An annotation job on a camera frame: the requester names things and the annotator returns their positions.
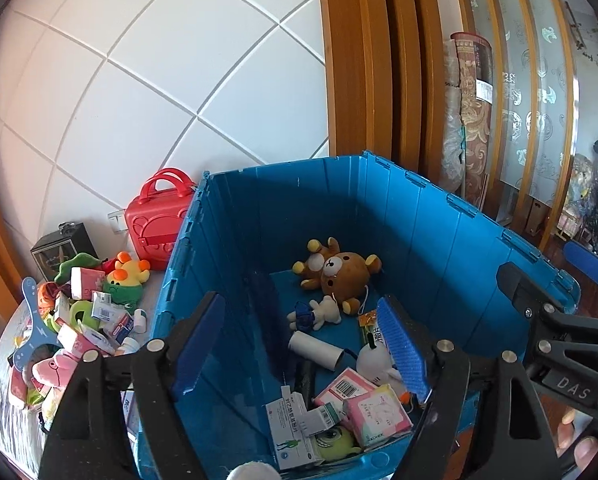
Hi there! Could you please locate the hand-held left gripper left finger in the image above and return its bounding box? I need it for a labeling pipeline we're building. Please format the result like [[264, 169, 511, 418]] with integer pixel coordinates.
[[39, 291, 227, 480]]

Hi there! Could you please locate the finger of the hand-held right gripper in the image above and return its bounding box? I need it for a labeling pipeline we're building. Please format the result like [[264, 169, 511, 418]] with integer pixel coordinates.
[[564, 240, 598, 286], [496, 262, 598, 361]]

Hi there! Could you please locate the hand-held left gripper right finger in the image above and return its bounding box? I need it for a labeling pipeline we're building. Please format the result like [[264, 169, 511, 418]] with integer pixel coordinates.
[[376, 295, 562, 480]]

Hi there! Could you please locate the white goose plush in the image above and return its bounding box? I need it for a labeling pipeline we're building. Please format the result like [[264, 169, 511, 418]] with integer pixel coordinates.
[[356, 342, 414, 407]]

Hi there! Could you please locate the orange packet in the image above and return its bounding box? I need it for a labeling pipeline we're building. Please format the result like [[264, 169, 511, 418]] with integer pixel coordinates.
[[357, 310, 380, 341]]

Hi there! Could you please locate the pink pad packet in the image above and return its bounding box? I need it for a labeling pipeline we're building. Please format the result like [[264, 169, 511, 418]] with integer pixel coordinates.
[[346, 384, 414, 450]]

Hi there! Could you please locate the pink barcode packet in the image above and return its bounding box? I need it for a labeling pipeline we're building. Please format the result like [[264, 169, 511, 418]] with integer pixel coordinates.
[[313, 367, 378, 412]]

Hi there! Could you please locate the white paper roll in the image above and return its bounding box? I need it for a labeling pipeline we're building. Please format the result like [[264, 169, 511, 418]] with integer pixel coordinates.
[[289, 332, 346, 372]]

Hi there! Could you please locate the brown bear plush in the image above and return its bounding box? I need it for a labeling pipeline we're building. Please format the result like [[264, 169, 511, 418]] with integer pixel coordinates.
[[321, 252, 382, 316]]

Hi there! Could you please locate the white teddy bear blue cape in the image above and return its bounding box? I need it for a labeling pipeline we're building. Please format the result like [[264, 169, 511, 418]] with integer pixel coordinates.
[[287, 296, 342, 332]]

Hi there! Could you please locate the black handle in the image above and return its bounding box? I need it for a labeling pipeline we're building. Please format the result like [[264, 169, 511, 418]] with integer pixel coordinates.
[[299, 360, 316, 402]]

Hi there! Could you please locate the small white green box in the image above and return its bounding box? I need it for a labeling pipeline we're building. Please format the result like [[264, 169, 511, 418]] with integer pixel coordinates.
[[299, 402, 350, 434]]

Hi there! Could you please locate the blue plastic crate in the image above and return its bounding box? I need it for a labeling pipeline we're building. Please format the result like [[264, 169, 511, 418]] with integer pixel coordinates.
[[131, 154, 582, 480]]

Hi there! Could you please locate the green monster plush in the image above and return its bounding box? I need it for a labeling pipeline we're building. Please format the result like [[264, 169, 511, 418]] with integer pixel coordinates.
[[313, 425, 362, 462]]

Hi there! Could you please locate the tan bear plush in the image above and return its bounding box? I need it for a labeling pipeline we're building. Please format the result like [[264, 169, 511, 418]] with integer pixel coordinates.
[[293, 237, 342, 294]]

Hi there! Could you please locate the large white blue medicine box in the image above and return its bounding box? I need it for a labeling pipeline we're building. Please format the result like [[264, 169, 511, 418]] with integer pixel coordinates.
[[265, 394, 326, 471]]

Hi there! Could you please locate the grey wood-grain desktop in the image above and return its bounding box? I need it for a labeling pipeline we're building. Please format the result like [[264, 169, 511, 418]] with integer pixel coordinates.
[[0, 270, 156, 480]]

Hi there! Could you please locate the person's right hand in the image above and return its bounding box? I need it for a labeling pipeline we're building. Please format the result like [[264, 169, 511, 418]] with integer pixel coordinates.
[[558, 407, 598, 468]]

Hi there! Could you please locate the cardboard box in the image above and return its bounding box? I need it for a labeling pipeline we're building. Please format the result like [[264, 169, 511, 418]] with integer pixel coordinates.
[[523, 199, 550, 237]]

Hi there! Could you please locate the pile of household clutter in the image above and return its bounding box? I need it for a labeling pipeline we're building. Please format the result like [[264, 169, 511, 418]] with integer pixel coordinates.
[[559, 132, 598, 262]]

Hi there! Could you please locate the red blue white box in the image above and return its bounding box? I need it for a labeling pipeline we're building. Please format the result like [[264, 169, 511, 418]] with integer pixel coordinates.
[[101, 312, 135, 344]]

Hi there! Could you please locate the yellow duck plush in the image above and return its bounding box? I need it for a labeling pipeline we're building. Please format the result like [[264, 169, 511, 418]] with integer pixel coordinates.
[[102, 251, 152, 309]]

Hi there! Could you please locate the small white blue medicine box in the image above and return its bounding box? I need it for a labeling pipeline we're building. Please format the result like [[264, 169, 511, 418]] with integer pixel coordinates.
[[91, 292, 116, 322]]

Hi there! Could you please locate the green frog toy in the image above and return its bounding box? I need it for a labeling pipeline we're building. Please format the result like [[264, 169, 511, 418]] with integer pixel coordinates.
[[69, 300, 98, 334]]

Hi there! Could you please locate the red toy suitcase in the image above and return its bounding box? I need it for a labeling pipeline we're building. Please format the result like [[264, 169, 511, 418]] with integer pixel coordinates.
[[125, 168, 198, 272]]

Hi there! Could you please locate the pink tissue packet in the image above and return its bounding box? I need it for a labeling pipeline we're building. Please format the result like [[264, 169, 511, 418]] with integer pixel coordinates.
[[56, 324, 92, 357]]

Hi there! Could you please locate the pink and white box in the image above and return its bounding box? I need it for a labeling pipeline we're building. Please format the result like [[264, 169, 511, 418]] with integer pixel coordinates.
[[70, 266, 106, 301]]

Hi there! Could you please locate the green scalloped tray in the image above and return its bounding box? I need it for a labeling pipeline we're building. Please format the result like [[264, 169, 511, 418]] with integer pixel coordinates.
[[54, 252, 104, 284]]

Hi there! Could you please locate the red patterned rolled carpet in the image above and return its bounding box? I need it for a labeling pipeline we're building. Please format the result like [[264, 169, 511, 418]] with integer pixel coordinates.
[[451, 32, 496, 211]]

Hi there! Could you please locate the blue three-blade boomerang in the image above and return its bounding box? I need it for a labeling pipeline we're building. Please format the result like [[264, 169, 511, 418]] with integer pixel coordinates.
[[8, 276, 62, 377]]

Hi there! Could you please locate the grey rolled carpet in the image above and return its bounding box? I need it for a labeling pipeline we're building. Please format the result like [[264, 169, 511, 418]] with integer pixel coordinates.
[[441, 40, 467, 197]]

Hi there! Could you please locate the black gift box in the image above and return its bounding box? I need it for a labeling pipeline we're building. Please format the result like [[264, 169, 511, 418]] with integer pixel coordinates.
[[31, 222, 100, 282]]

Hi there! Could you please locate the pink floral packet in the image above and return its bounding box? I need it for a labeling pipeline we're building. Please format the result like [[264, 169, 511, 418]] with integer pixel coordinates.
[[8, 370, 30, 409]]

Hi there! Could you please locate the frosted glass partition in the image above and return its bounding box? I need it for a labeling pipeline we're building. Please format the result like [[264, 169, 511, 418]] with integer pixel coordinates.
[[466, 0, 582, 241]]

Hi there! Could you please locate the wooden door frame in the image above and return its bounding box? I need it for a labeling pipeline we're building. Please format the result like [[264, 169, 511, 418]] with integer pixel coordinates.
[[316, 0, 480, 202]]

